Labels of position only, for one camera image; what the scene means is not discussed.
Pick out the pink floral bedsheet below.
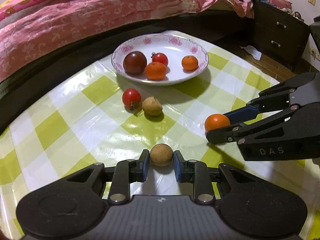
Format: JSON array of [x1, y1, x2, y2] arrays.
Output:
[[0, 0, 254, 83]]

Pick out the smooth orange fruit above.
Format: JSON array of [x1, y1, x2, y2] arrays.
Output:
[[204, 114, 231, 132]]

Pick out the green checkered tablecloth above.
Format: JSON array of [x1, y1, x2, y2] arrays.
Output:
[[1, 42, 319, 239]]

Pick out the dark brown tomato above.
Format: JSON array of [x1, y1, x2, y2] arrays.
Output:
[[123, 51, 147, 75]]

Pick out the red tomato with stem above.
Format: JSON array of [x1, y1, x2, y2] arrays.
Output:
[[151, 53, 169, 66]]

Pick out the pink basket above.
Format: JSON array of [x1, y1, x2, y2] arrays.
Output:
[[268, 0, 292, 9]]

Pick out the white paper scrap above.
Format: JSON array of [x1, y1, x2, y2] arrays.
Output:
[[241, 46, 262, 61]]

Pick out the dark wooden nightstand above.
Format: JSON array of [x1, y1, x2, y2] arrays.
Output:
[[253, 1, 310, 65]]

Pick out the dimpled orange tangerine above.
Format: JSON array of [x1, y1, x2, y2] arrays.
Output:
[[181, 55, 199, 72]]

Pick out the brown longan fruit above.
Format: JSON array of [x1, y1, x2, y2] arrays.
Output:
[[142, 96, 163, 116]]

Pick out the white floral plate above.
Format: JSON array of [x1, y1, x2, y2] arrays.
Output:
[[111, 34, 209, 86]]

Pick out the dark bed frame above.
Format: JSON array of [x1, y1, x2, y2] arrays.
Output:
[[1, 10, 254, 132]]

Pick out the small orange tangerine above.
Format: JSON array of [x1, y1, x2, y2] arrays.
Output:
[[144, 62, 167, 81]]

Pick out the round brown longan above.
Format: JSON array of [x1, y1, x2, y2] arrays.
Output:
[[150, 144, 173, 167]]

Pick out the small red tomato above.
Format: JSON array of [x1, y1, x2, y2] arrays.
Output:
[[122, 88, 142, 110]]

